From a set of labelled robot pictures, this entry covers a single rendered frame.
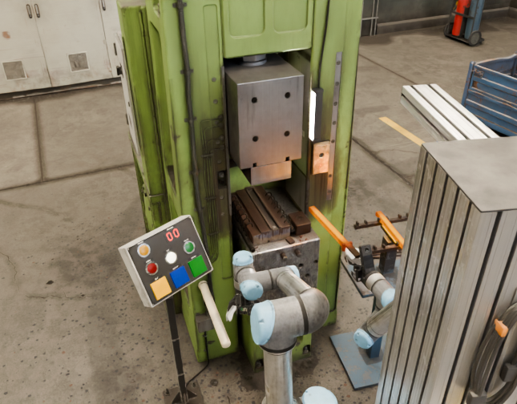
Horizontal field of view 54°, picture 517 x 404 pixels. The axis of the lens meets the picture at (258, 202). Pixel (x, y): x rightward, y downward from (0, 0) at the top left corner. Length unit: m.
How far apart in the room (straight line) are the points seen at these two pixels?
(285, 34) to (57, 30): 5.27
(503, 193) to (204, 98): 1.55
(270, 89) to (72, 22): 5.33
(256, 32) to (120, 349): 2.11
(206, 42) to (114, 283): 2.19
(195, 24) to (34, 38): 5.28
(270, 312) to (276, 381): 0.25
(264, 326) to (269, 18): 1.32
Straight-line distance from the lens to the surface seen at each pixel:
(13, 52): 7.37
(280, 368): 1.58
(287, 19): 2.29
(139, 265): 2.19
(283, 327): 1.46
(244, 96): 2.15
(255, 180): 2.34
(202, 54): 2.19
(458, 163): 1.02
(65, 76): 7.46
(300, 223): 2.60
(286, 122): 2.27
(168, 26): 2.14
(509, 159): 1.07
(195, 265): 2.30
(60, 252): 4.31
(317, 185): 2.68
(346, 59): 2.47
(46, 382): 3.39
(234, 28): 2.21
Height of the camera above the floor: 2.49
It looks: 33 degrees down
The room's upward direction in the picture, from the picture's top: 1 degrees counter-clockwise
